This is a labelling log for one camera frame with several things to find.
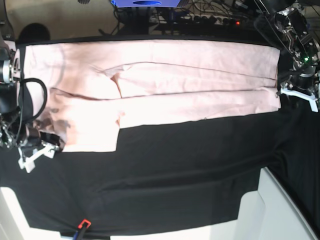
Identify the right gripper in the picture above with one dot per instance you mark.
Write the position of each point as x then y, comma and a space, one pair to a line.
30, 138

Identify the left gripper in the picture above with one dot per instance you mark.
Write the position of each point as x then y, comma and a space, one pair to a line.
306, 83

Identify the pink T-shirt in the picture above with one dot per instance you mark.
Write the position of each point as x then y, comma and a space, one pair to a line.
97, 88

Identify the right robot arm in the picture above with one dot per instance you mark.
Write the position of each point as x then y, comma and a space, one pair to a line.
17, 113

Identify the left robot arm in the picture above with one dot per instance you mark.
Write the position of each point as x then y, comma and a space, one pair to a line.
286, 17

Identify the white panel left front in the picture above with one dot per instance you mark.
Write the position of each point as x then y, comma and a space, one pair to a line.
13, 223

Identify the white panel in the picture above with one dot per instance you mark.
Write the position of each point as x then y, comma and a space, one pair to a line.
13, 223
269, 213

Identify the red blue clamp front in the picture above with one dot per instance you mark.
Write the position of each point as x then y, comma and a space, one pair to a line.
81, 229

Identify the white panel right front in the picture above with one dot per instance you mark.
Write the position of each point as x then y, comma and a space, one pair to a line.
269, 213

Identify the black table cloth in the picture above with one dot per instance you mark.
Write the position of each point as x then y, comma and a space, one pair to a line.
171, 177

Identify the power strip with cables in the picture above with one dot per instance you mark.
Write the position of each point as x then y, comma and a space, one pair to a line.
210, 20

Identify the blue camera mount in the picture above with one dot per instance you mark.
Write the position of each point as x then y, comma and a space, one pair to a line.
145, 3

